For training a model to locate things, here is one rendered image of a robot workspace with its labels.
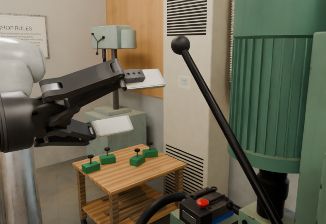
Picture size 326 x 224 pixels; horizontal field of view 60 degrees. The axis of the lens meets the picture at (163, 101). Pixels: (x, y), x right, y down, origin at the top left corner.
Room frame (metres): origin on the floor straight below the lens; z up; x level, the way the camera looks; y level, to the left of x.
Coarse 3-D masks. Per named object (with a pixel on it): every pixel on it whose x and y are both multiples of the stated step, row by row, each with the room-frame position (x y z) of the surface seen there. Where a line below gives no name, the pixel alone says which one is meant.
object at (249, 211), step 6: (252, 204) 0.54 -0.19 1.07; (240, 210) 0.52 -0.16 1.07; (246, 210) 0.52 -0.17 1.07; (252, 210) 0.52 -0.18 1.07; (240, 216) 0.52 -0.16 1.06; (246, 216) 0.51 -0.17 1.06; (252, 216) 0.50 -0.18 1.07; (258, 216) 0.50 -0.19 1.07; (288, 216) 0.50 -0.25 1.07; (240, 222) 0.52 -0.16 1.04; (246, 222) 0.51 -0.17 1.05; (252, 222) 0.50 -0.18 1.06; (258, 222) 0.49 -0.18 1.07; (264, 222) 0.48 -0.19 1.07; (270, 222) 0.48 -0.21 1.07; (282, 222) 0.48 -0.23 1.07; (288, 222) 0.48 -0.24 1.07
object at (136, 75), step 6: (114, 66) 0.35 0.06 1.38; (120, 66) 0.35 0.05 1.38; (114, 72) 0.34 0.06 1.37; (126, 72) 0.37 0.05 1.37; (132, 72) 0.38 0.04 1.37; (138, 72) 0.38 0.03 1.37; (126, 78) 0.36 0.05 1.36; (132, 78) 0.37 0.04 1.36; (138, 78) 0.38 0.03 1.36; (144, 78) 0.38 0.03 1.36
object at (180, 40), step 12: (180, 36) 0.51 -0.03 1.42; (180, 48) 0.50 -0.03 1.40; (192, 60) 0.49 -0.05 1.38; (192, 72) 0.48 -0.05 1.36; (204, 84) 0.46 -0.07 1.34; (204, 96) 0.46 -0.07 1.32; (216, 108) 0.44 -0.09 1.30; (216, 120) 0.43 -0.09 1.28; (228, 132) 0.41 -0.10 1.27; (240, 156) 0.39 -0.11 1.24; (252, 168) 0.38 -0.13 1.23; (252, 180) 0.37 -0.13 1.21; (264, 192) 0.36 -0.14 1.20; (264, 204) 0.35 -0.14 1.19; (276, 216) 0.34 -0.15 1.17
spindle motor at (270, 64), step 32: (256, 0) 0.45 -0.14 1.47; (288, 0) 0.42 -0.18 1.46; (320, 0) 0.42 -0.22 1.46; (256, 32) 0.45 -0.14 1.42; (288, 32) 0.42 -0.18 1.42; (256, 64) 0.45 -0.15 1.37; (288, 64) 0.43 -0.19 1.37; (256, 96) 0.45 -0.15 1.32; (288, 96) 0.43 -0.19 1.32; (256, 128) 0.44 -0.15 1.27; (288, 128) 0.42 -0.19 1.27; (256, 160) 0.44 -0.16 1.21; (288, 160) 0.42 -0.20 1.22
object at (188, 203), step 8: (208, 192) 0.72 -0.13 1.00; (216, 192) 0.72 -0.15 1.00; (184, 200) 0.66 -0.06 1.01; (192, 200) 0.66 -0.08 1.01; (216, 200) 0.68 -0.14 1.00; (224, 200) 0.68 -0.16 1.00; (184, 208) 0.64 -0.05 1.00; (192, 208) 0.62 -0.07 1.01; (200, 208) 0.62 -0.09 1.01; (208, 208) 0.64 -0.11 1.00; (216, 208) 0.64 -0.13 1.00; (224, 208) 0.65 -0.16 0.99; (184, 216) 0.63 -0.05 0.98; (192, 216) 0.61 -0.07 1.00; (200, 216) 0.59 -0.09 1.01; (208, 216) 0.60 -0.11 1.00; (216, 216) 0.64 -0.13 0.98; (224, 216) 0.65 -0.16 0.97
